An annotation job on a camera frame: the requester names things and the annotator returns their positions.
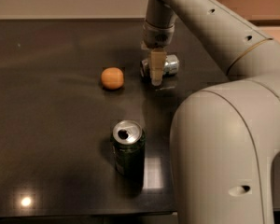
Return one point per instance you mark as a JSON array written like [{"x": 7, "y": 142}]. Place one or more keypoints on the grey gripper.
[{"x": 156, "y": 36}]

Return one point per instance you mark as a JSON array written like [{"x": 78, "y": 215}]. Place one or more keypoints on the silver 7up can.
[{"x": 171, "y": 67}]

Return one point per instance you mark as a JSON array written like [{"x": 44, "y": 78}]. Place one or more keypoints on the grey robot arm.
[{"x": 224, "y": 138}]

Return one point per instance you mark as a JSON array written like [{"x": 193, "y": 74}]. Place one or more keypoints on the green soda can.
[{"x": 128, "y": 140}]

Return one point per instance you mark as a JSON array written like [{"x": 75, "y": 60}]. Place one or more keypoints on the orange fruit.
[{"x": 112, "y": 78}]

